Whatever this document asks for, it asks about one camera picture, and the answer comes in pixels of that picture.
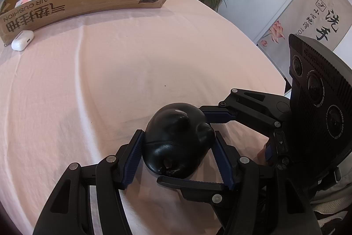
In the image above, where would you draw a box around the black computer mouse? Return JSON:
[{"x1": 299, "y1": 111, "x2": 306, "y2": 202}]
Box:
[{"x1": 143, "y1": 103, "x2": 215, "y2": 179}]

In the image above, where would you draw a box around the white earbuds case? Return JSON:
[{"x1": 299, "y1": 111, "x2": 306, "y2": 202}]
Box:
[{"x1": 11, "y1": 30, "x2": 34, "y2": 51}]

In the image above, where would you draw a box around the pink tablecloth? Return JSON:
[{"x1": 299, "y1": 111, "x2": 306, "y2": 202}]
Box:
[{"x1": 1, "y1": 0, "x2": 285, "y2": 234}]

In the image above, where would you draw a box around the toilet sign banner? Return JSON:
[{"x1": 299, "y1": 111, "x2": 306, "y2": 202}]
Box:
[{"x1": 257, "y1": 0, "x2": 351, "y2": 83}]

